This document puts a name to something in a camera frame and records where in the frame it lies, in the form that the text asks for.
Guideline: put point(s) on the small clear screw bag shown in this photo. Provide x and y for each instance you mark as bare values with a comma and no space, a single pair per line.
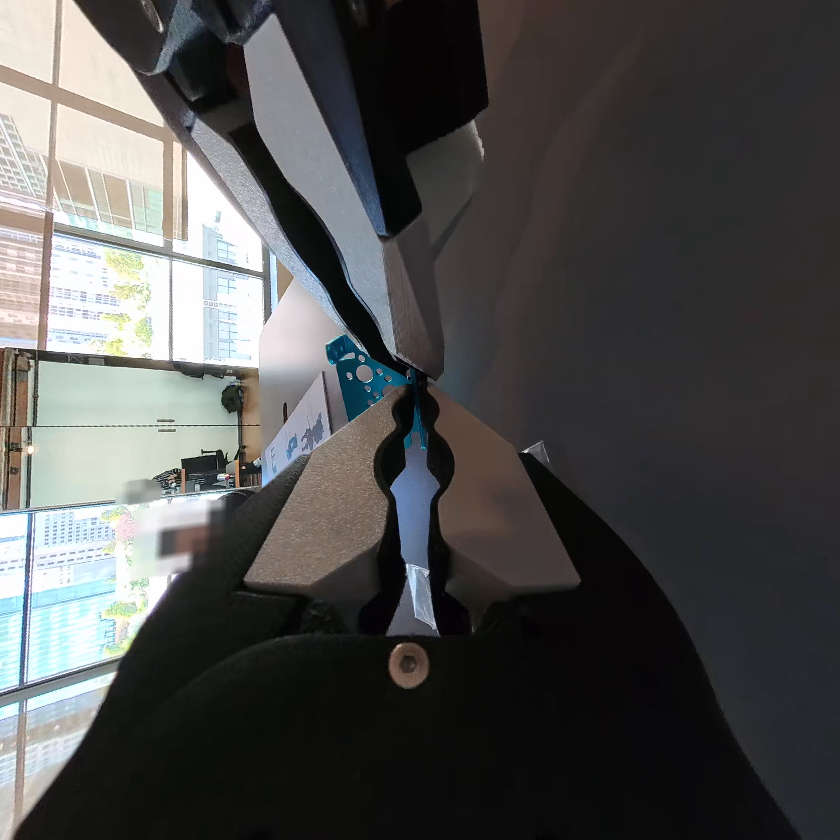
537,451

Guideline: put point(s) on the black computer monitor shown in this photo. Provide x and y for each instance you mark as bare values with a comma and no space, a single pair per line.
203,463

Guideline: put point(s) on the printed instruction booklet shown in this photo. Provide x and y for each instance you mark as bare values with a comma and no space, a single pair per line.
302,426

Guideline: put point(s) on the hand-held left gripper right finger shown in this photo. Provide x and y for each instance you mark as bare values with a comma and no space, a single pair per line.
505,518

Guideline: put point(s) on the blue perforated U bracket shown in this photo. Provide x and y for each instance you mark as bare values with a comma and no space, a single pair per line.
351,397

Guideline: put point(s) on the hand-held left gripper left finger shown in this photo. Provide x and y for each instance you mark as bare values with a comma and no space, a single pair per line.
315,525

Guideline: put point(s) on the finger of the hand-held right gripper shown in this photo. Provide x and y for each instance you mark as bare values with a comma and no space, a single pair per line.
308,164
295,262

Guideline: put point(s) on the wide beige roller blind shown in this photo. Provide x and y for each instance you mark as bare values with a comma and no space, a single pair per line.
85,164

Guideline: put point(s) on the large office window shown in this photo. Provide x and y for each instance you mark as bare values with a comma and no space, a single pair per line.
105,295

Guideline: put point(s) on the dark grey desk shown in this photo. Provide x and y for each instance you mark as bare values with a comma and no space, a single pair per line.
656,328

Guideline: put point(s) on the side office window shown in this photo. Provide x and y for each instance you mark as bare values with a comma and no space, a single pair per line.
65,623

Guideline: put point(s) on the pale green cabinet wall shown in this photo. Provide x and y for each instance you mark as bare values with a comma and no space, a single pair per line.
98,407

